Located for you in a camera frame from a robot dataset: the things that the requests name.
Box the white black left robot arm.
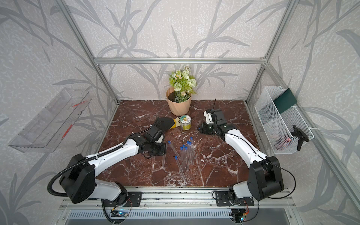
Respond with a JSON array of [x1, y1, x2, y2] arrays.
[[59, 126, 166, 204]]

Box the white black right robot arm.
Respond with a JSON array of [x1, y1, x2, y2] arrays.
[[198, 109, 284, 205]]

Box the open clear test tube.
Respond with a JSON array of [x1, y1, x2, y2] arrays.
[[161, 152, 166, 169]]

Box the green yellow labelled round tin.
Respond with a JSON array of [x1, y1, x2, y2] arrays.
[[180, 115, 192, 131]]

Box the black work glove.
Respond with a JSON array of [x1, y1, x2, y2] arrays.
[[154, 117, 180, 131]]

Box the beige ribbed flower pot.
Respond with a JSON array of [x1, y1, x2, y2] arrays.
[[166, 87, 191, 116]]

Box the green white artificial flowers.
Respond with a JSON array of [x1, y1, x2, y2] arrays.
[[169, 66, 197, 103]]

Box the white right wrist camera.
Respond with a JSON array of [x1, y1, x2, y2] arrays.
[[203, 109, 214, 124]]

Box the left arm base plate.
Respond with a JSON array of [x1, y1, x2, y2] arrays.
[[103, 192, 143, 208]]

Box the white wire mesh basket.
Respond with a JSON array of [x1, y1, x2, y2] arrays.
[[255, 86, 314, 154]]

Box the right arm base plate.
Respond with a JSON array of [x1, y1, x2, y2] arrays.
[[212, 191, 255, 207]]

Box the aluminium frame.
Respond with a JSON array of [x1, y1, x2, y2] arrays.
[[55, 1, 360, 210]]

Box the clear plastic wall shelf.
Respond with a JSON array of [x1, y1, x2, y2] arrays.
[[8, 88, 92, 153]]

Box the black corrugated cable conduit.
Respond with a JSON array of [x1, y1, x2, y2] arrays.
[[47, 143, 124, 197]]

